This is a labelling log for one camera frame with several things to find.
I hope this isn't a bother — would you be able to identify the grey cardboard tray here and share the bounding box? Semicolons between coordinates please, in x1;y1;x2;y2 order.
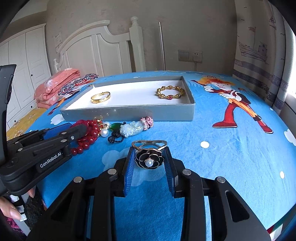
60;75;196;122

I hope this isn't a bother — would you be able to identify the paper wall notice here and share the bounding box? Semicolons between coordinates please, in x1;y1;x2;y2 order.
54;32;63;49

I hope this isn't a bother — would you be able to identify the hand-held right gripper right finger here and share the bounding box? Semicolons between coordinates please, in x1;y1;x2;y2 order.
162;147;271;241

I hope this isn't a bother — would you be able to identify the blue cartoon bedsheet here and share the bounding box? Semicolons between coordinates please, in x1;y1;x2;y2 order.
24;70;296;241

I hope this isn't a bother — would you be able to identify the wall switch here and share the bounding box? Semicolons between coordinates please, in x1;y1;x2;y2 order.
178;50;190;62

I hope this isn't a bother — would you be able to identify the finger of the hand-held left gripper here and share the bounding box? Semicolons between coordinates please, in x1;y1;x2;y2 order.
23;124;89;157
7;123;73;147

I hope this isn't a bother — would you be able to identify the metal pole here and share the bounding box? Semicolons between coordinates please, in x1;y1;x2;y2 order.
158;22;166;70

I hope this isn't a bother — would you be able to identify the boat print curtain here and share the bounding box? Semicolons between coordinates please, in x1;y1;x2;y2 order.
232;0;296;114

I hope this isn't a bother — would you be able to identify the person's left hand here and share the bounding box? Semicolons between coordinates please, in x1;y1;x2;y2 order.
0;187;36;220

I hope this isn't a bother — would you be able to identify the jade pendant with black cord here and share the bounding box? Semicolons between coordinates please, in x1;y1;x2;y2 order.
107;117;154;144

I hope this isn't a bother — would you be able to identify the gold bamboo-shaped bracelet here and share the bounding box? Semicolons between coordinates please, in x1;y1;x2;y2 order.
155;85;186;100

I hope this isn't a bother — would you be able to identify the yellow floral bedsheet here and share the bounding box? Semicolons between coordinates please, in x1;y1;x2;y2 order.
6;107;48;141

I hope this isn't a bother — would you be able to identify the wall socket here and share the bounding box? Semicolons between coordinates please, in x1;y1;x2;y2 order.
190;50;203;63

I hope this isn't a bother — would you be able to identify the pink folded quilt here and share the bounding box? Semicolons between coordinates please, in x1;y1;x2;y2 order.
34;68;81;109

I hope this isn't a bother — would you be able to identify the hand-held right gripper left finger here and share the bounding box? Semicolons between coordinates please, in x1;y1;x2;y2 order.
26;146;137;241

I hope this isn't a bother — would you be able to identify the plain gold bangle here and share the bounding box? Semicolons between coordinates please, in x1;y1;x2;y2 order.
90;91;111;104

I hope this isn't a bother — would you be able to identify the red braided bracelet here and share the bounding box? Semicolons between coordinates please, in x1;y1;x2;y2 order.
69;119;93;142

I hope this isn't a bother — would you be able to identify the white wardrobe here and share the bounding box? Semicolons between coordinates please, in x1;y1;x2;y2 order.
0;23;52;130

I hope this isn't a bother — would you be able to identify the red bead bracelet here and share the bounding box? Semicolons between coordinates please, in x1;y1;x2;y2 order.
70;119;101;156

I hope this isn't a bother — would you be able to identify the white wooden headboard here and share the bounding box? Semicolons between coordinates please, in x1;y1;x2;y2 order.
54;16;146;77

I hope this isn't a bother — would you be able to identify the patterned pillow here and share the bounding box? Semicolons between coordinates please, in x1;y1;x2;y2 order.
58;73;99;96

